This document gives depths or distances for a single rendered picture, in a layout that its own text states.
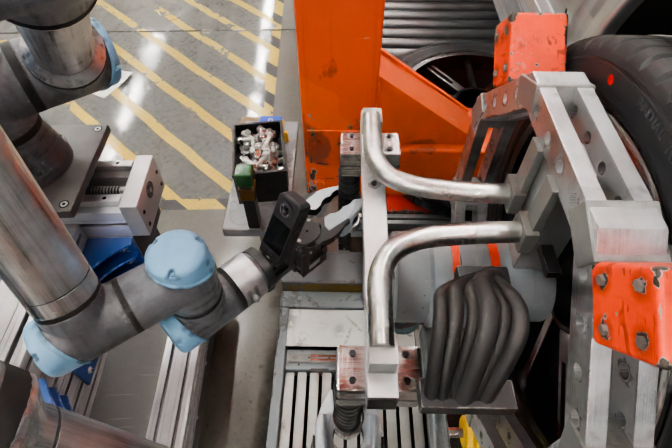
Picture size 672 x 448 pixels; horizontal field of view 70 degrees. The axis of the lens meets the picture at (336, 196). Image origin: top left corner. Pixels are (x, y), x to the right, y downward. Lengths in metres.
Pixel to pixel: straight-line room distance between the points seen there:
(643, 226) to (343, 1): 0.61
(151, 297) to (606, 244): 0.48
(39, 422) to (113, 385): 1.14
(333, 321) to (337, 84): 0.80
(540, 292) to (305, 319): 0.96
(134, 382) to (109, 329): 0.79
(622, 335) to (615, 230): 0.09
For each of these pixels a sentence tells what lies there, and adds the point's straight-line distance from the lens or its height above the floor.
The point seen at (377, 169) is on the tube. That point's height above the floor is 1.01.
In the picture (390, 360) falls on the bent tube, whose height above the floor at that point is 1.00.
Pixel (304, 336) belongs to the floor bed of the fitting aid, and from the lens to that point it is 1.50.
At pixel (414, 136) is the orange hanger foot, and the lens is 1.11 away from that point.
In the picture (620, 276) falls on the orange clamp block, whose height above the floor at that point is 1.12.
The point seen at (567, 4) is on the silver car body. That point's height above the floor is 0.96.
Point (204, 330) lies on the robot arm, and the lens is 0.71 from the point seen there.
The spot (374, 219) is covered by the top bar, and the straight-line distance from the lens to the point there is 0.59.
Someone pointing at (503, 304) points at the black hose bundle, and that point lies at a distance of 0.48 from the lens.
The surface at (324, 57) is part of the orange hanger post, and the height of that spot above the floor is 0.92.
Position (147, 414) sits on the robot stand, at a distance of 1.36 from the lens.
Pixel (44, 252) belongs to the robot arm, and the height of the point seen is 1.04.
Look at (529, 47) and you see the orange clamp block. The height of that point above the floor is 1.10.
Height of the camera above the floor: 1.44
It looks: 50 degrees down
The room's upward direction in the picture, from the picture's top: straight up
